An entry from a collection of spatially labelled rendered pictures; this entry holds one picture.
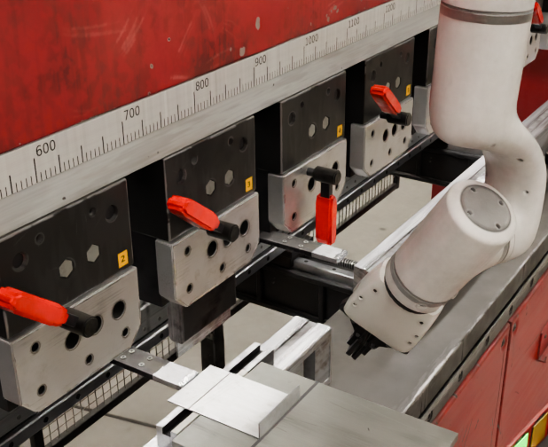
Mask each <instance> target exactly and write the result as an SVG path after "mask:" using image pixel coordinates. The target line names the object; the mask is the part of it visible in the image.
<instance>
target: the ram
mask: <svg viewBox="0 0 548 447"><path fill-rule="evenodd" d="M391 1H394V0H0V156H2V155H4V154H7V153H10V152H13V151H15V150H18V149H20V148H22V147H24V146H27V145H31V144H33V143H35V142H37V141H40V140H42V139H45V138H47V137H50V136H53V135H56V134H58V133H60V132H62V131H65V130H67V129H71V128H73V127H75V126H78V125H80V124H83V123H85V122H88V121H91V120H93V119H96V118H98V117H100V116H103V115H105V114H109V113H111V112H113V111H116V110H118V109H121V108H123V107H125V106H129V105H131V104H134V103H136V102H138V101H140V100H143V99H146V98H149V97H151V96H154V95H156V94H159V93H161V92H163V91H165V90H169V89H172V88H174V87H176V86H178V85H181V84H183V83H186V82H189V81H192V80H194V79H197V78H199V77H201V76H203V75H207V74H210V73H212V72H214V71H216V70H219V69H221V68H224V67H227V66H229V65H232V64H234V63H237V62H240V61H241V60H244V59H248V58H250V57H253V56H254V55H257V54H259V53H262V52H264V51H267V50H270V49H272V48H275V47H277V46H279V45H281V44H284V43H288V42H291V41H292V40H295V39H297V38H300V37H302V36H305V35H308V34H310V33H313V32H315V31H318V30H319V29H322V28H324V27H329V26H331V25H333V24H335V23H338V22H340V21H343V20H346V19H348V18H351V17H353V16H356V15H357V14H360V13H362V12H366V11H369V10H370V9H373V8H376V7H378V6H381V5H383V4H386V3H389V2H391ZM439 11H440V4H438V5H437V6H434V7H432V8H430V9H428V10H425V11H423V12H421V13H418V14H416V15H414V16H412V17H409V18H408V19H406V20H402V21H400V22H398V23H396V24H394V25H392V26H390V27H386V28H384V29H382V30H380V31H378V32H376V33H374V34H372V35H368V36H367V37H365V38H362V39H360V40H358V41H356V42H353V43H351V44H349V45H346V46H344V47H342V48H340V49H338V50H336V51H332V52H330V53H328V54H326V55H324V56H322V57H320V58H318V59H314V60H312V61H310V62H308V63H306V64H304V65H302V66H299V67H297V68H295V69H292V70H290V71H288V72H286V73H283V74H281V75H279V76H276V77H274V78H272V79H270V80H268V81H266V82H263V83H260V84H258V85H256V86H254V87H252V88H250V89H248V90H244V91H242V92H240V93H239V94H236V95H234V96H232V97H230V98H227V99H225V100H223V101H220V102H218V103H216V104H214V105H212V106H209V107H207V108H204V109H202V110H200V111H198V112H196V113H194V114H191V115H188V116H186V117H184V118H183V119H180V120H178V121H176V122H172V123H170V124H169V125H167V126H164V127H162V128H160V129H157V130H155V131H153V132H151V133H148V134H146V135H144V136H142V137H139V138H137V139H135V140H132V141H130V142H128V143H127V144H124V145H121V146H119V147H116V148H114V149H113V150H111V151H108V152H106V153H103V154H100V155H99V156H97V157H95V158H92V159H90V160H88V161H85V162H83V163H81V164H79V165H76V166H74V167H72V168H70V169H67V170H65V171H62V172H60V173H58V174H57V175H54V176H51V177H49V178H46V179H44V180H43V181H41V182H38V183H36V184H33V185H30V186H29V187H27V188H25V189H22V190H20V191H18V192H15V193H13V194H11V195H9V196H6V197H4V198H2V199H0V237H2V236H4V235H5V234H7V233H9V232H11V231H14V230H16V229H18V228H19V227H21V226H23V225H25V224H28V223H31V222H33V221H34V220H36V219H38V218H40V217H42V216H45V215H47V214H49V213H50V212H52V211H54V210H56V209H58V208H61V207H64V206H65V205H67V204H69V203H71V202H73V201H75V200H78V199H80V198H81V197H83V196H85V195H87V194H89V193H91V192H95V191H96V190H98V189H100V188H102V187H104V186H106V185H108V184H110V183H112V182H114V181H116V180H118V179H120V178H122V177H124V176H127V175H129V174H131V173H133V172H135V171H137V170H139V169H141V168H143V167H145V166H147V165H149V164H151V163H153V162H155V161H158V160H160V159H162V158H164V157H166V156H168V155H170V154H172V153H174V152H176V151H178V150H180V149H182V148H184V147H186V146H188V145H191V144H193V143H195V142H197V141H199V140H201V139H202V138H204V137H207V136H209V135H211V134H213V133H215V132H217V131H218V130H220V129H224V128H226V127H228V126H230V125H232V124H233V123H235V122H238V121H240V120H242V119H244V118H246V117H248V116H249V115H251V114H255V113H257V112H259V111H261V110H263V109H264V108H266V107H268V106H271V105H273V104H275V103H277V102H278V101H280V100H282V99H285V98H288V97H290V96H292V95H293V94H295V93H297V92H299V91H301V90H304V89H306V88H308V87H309V86H311V85H313V84H315V83H318V82H321V81H323V80H324V79H326V78H328V77H330V76H332V75H335V74H337V73H339V72H340V71H342V70H344V69H346V68H349V67H352V66H354V65H355V64H357V63H359V62H361V61H363V60H365V59H368V58H369V57H371V56H373V55H375V54H377V53H379V52H382V51H384V50H386V49H388V48H390V47H392V46H394V45H396V44H398V43H400V42H402V41H404V40H406V39H408V38H410V37H413V36H415V35H417V34H419V33H421V32H423V31H425V30H427V29H429V28H431V27H433V26H435V25H437V24H438V19H439Z"/></svg>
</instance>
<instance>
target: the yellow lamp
mask: <svg viewBox="0 0 548 447"><path fill-rule="evenodd" d="M547 417H548V412H547V413H546V414H545V415H544V416H543V417H542V418H541V419H540V420H539V421H538V422H537V423H536V425H535V426H534V427H533V434H532V439H531V445H530V447H536V446H537V445H538V444H539V443H540V442H541V441H542V439H543V438H544V434H545V429H546V423H547Z"/></svg>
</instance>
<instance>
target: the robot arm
mask: <svg viewBox="0 0 548 447"><path fill-rule="evenodd" d="M535 1H536V0H441V4H440V11H439V19H438V28H437V36H436V44H435V52H434V68H433V75H432V83H431V90H430V99H429V116H430V122H431V126H432V129H433V131H434V133H435V134H436V136H438V137H439V138H440V139H441V140H442V141H443V142H445V143H447V144H450V145H454V146H459V147H465V148H472V149H479V150H482V153H483V156H484V160H485V182H484V183H483V182H480V181H476V180H462V181H459V182H456V183H455V184H454V185H453V186H452V187H451V188H450V189H449V190H448V191H447V192H446V193H445V194H444V195H443V196H442V197H441V199H440V200H439V201H438V202H437V203H436V204H435V206H434V207H433V208H432V209H431V211H430V212H429V213H428V214H427V215H426V217H425V218H424V219H423V220H422V221H421V223H420V224H419V225H418V226H417V227H416V229H415V230H414V231H413V232H412V233H411V235H410V236H409V237H408V238H407V239H406V241H405V242H404V243H403V244H402V245H401V246H400V247H399V248H398V249H397V250H396V252H395V253H394V254H393V255H392V256H391V257H389V258H387V259H385V260H384V261H382V262H381V263H379V264H378V265H376V266H375V267H374V268H373V269H372V270H371V271H369V272H368V273H367V274H366V275H365V276H364V277H363V278H362V280H361V281H360V282H359V283H358V284H357V285H356V287H355V288H354V290H353V294H352V295H351V296H349V297H347V298H346V299H344V300H342V302H341V304H340V306H339V308H340V310H341V311H342V312H343V313H344V314H345V315H346V316H348V317H349V318H350V322H351V324H352V326H353V328H354V332H353V333H352V334H351V335H350V337H349V338H348V340H347V344H348V345H349V347H348V350H347V351H346V354H347V355H348V356H350V355H351V354H352V353H353V352H354V353H353V354H352V358H353V359H355V360H356V359H357V358H358V357H359V356H360V355H361V354H363V355H364V356H365V355H366V354H367V353H368V352H369V351H370V350H371V349H376V348H378V347H384V348H393V349H395V350H397V351H400V352H402V353H404V354H405V355H407V354H408V353H409V351H410V350H411V349H412V348H413V347H414V346H415V345H416V344H417V343H418V342H419V341H420V339H421V338H422V337H423V336H424V335H425V333H426V332H427V331H428V329H429V328H430V327H431V325H432V324H433V323H434V322H435V320H436V319H437V317H438V316H439V314H440V313H441V311H442V309H443V307H444V305H445V304H446V303H447V302H448V300H450V299H454V298H455V297H456V296H457V294H458V291H459V290H460V289H461V288H462V287H463V286H464V285H465V284H466V283H467V282H469V281H470V280H471V279H472V278H473V277H475V276H476V275H478V274H479V273H481V272H482V271H485V270H487V269H488V268H490V267H492V266H494V265H497V264H500V263H504V262H507V261H510V260H512V259H514V258H516V257H518V256H520V255H522V254H523V253H524V252H526V251H527V250H528V249H529V247H530V246H531V244H532V242H533V241H534V239H535V236H536V233H537V229H538V226H539V223H540V218H541V215H542V209H543V204H544V195H545V187H546V165H545V160H544V155H543V152H542V150H541V148H540V146H539V144H538V143H537V141H536V140H535V138H534V137H533V136H532V134H531V133H530V132H529V130H528V129H527V128H526V127H525V126H524V124H523V123H522V122H521V120H520V118H519V117H518V114H517V100H518V95H519V90H520V85H521V76H522V71H523V66H524V61H525V56H526V51H527V46H528V38H529V32H530V28H531V22H532V17H533V12H534V7H535Z"/></svg>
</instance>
